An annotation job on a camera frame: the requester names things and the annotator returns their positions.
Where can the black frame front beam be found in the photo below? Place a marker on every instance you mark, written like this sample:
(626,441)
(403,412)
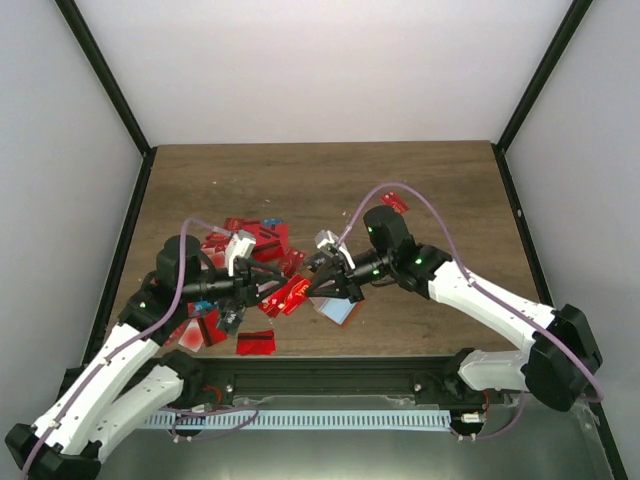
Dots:
(430,380)

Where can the lone red VIP card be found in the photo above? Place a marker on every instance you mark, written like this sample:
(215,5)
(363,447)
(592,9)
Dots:
(393,200)

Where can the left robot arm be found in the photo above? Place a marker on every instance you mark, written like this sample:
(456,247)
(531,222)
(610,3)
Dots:
(101,408)

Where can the red VIP card top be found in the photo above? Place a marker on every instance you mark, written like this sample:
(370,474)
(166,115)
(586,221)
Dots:
(236,224)

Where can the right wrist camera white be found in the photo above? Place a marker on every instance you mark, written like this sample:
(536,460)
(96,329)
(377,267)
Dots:
(328,241)

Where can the light blue slotted rail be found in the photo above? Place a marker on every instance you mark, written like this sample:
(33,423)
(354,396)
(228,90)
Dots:
(401,420)

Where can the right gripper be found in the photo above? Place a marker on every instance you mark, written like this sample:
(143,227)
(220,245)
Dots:
(335,274)

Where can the brown leather card holder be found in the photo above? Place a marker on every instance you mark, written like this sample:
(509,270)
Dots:
(338,311)

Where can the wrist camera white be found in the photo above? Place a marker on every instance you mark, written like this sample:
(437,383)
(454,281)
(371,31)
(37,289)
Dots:
(240,246)
(328,241)

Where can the red VIP card handled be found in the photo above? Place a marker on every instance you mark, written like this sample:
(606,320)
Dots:
(288,298)

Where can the white card red circle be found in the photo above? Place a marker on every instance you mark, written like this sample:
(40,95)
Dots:
(192,338)

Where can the black VIP card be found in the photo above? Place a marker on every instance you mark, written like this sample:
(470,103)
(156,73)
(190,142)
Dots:
(314,262)

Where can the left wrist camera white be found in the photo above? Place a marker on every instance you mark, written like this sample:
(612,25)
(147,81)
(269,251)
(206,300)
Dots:
(240,246)

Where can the red card horizontal stripe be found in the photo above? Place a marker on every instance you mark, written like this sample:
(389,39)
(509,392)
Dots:
(256,343)

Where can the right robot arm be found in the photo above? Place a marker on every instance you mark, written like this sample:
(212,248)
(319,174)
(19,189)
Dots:
(555,352)

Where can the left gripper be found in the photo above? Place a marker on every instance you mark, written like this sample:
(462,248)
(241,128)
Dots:
(247,290)

